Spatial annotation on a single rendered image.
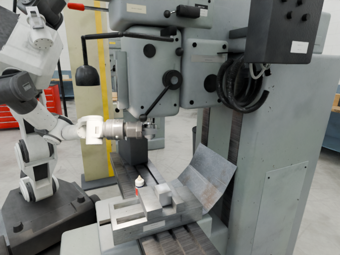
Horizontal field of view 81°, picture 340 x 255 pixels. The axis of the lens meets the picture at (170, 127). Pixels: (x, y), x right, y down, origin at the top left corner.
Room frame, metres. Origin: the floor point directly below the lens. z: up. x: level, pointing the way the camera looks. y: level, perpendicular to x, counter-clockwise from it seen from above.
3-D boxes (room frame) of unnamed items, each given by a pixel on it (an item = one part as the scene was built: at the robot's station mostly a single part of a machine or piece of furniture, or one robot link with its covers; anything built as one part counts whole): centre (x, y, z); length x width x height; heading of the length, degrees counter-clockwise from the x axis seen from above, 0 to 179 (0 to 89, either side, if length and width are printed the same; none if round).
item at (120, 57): (0.77, 0.19, 1.45); 0.04 x 0.04 x 0.21; 24
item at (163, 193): (0.67, 0.02, 1.01); 0.06 x 0.05 x 0.06; 22
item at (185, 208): (0.66, 0.05, 0.96); 0.35 x 0.15 x 0.11; 112
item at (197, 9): (0.72, -0.03, 1.66); 0.12 x 0.04 x 0.04; 114
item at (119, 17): (0.83, 0.05, 1.68); 0.34 x 0.24 x 0.10; 114
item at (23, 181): (1.20, 0.91, 0.68); 0.21 x 0.20 x 0.13; 45
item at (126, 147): (1.22, 0.25, 1.00); 0.22 x 0.12 x 0.20; 34
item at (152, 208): (0.65, 0.08, 0.99); 0.15 x 0.06 x 0.04; 22
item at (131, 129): (0.80, 0.18, 1.24); 0.13 x 0.12 x 0.10; 6
